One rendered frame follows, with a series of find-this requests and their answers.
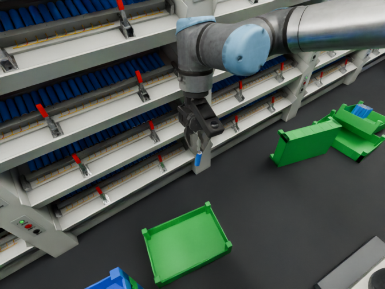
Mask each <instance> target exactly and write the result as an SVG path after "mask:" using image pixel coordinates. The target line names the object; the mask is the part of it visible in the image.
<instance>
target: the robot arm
mask: <svg viewBox="0 0 385 289"><path fill-rule="evenodd" d="M175 35H176V41H177V52H178V71H179V77H178V81H179V88H180V89H181V90H182V91H183V95H184V102H183V105H181V106H178V119H179V122H180V123H181V124H182V126H183V127H185V129H184V138H185V140H186V142H187V143H188V146H189V148H190V150H191V152H192V153H193V154H194V155H197V153H198V151H197V147H198V146H197V140H198V137H199V139H200V140H201V147H200V151H201V152H202V153H203V152H204V150H205V148H206V147H207V145H208V143H209V140H210V139H211V137H214V136H217V135H220V134H222V133H223V132H224V130H225V128H224V126H223V125H222V123H221V122H220V120H219V119H218V117H217V116H216V114H215V112H214V111H213V109H212V108H211V106H210V105H209V103H208V102H207V100H206V98H205V96H207V95H208V94H209V90H211V89H212V87H213V68H214V69H219V70H222V71H225V72H230V73H231V74H233V75H237V76H250V75H253V74H255V73H256V72H258V71H259V70H260V68H261V67H262V66H263V65H264V63H265V61H266V59H267V58H268V57H270V56H272V55H275V54H292V53H294V54H295V53H299V52H319V51H333V50H359V49H385V0H333V1H328V2H322V3H317V4H313V5H308V6H296V7H290V8H288V7H281V8H278V9H275V10H273V11H271V12H269V13H266V14H262V15H259V16H256V17H253V18H250V19H247V20H244V21H241V22H238V23H235V24H222V23H216V20H215V17H214V16H213V15H209V16H201V17H188V18H180V19H178V20H177V22H176V33H175ZM179 112H180V115H179ZM199 130H200V131H199ZM197 131H198V132H197ZM195 132H197V133H198V134H196V133H195ZM368 289H385V268H381V269H379V270H377V271H375V272H374V273H373V274H372V275H371V276H370V278H369V281H368Z"/></svg>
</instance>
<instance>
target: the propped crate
mask: <svg viewBox="0 0 385 289"><path fill-rule="evenodd" d="M356 105H357V104H355V105H352V106H347V105H346V104H342V105H341V107H340V108H339V110H338V111H337V113H336V114H335V115H334V117H336V118H338V119H340V120H342V121H344V122H346V123H348V124H350V125H352V126H354V127H356V128H357V129H359V130H361V131H363V132H365V133H367V134H369V135H373V134H375V133H377V132H379V131H381V130H383V129H385V116H383V115H381V114H379V113H377V112H374V111H371V112H370V114H369V115H368V116H367V117H366V118H363V119H362V118H360V117H358V116H356V115H354V114H352V113H351V112H352V110H353V109H354V108H355V106H356Z"/></svg>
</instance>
